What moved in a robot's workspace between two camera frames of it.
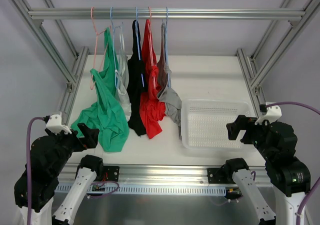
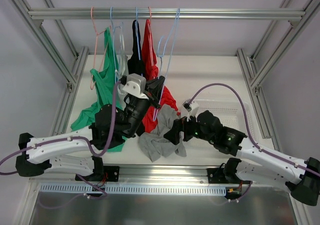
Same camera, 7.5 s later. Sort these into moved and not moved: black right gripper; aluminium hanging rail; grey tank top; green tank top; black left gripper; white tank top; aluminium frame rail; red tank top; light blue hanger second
Moved: black left gripper; grey tank top; black right gripper
Not moved: aluminium hanging rail; white tank top; aluminium frame rail; red tank top; light blue hanger second; green tank top
